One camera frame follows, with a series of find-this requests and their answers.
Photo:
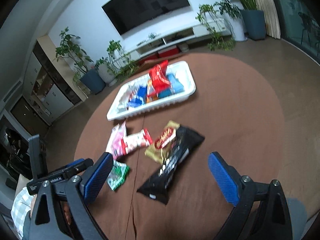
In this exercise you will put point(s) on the white plastic tray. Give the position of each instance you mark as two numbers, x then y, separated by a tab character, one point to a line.
119	110

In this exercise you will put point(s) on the tall plant blue pot left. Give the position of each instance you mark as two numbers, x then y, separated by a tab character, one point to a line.
85	74

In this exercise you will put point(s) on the red storage box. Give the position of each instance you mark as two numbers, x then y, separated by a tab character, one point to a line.
169	51
147	58

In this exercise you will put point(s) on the orange snack packet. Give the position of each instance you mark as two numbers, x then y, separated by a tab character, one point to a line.
151	93

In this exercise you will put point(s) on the black wall television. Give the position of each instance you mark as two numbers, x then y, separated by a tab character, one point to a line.
128	14

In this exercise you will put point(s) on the light blue snack packet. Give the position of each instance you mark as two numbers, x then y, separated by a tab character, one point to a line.
175	87

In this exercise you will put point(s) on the plant in white pot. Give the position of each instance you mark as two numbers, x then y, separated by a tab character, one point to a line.
104	70

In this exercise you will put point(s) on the person's left hand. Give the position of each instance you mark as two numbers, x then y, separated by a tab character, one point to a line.
33	204

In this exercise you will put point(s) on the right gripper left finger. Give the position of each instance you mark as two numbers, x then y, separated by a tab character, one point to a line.
61	208

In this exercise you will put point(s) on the trailing green floor plant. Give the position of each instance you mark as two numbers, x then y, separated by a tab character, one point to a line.
119	62

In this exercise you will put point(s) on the right white pot plant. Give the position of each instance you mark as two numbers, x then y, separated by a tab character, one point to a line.
224	23

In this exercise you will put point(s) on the gold red pie packet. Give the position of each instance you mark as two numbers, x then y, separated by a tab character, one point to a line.
160	148

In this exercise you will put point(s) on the red storage box right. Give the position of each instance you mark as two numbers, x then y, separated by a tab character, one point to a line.
169	51

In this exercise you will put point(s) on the white tv console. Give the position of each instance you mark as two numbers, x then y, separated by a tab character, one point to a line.
172	37

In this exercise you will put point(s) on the red chip bag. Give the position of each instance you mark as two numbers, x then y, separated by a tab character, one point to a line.
158	76

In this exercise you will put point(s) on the black snack bag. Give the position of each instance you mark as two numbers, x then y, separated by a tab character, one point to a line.
156	187

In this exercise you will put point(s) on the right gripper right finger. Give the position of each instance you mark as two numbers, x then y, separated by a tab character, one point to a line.
272	220

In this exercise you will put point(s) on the dark blue snack packet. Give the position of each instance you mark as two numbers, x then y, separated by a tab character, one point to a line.
137	97

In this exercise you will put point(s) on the red storage box left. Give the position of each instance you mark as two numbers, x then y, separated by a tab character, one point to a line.
147	58

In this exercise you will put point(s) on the green seaweed snack packet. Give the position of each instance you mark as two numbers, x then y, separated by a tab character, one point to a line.
117	176

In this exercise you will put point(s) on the tall plant blue pot right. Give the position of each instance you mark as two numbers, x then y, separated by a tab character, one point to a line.
254	20

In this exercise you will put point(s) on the white pink snack packet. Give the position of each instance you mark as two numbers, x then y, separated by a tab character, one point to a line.
132	142

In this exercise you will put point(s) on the tall plant blue pot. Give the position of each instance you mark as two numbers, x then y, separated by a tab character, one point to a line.
85	74
254	20

